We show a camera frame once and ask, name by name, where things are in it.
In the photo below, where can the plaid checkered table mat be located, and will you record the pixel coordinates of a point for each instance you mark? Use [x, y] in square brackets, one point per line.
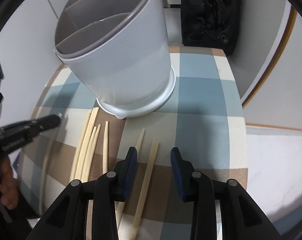
[203, 118]

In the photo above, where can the bamboo chopstick cluster outer left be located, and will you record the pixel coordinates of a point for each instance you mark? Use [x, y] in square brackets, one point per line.
[77, 152]

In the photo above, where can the person's left hand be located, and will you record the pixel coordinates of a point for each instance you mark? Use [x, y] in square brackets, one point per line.
[8, 185]

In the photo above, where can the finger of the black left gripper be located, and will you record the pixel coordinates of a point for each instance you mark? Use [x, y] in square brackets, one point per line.
[49, 122]

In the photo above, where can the short bamboo chopstick middle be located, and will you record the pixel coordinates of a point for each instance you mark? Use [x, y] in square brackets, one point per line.
[106, 147]

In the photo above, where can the white utensil holder grey insert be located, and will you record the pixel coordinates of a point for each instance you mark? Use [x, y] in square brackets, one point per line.
[119, 50]

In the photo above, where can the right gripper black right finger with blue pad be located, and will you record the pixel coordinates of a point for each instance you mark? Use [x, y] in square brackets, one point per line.
[194, 186]

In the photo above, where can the curved bamboo chopstick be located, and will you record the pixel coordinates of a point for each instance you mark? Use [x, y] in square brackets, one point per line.
[44, 170]

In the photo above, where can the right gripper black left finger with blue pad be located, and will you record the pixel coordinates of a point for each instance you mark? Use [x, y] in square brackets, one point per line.
[114, 186]

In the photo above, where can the black backpack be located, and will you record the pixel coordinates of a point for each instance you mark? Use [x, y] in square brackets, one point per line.
[210, 24]

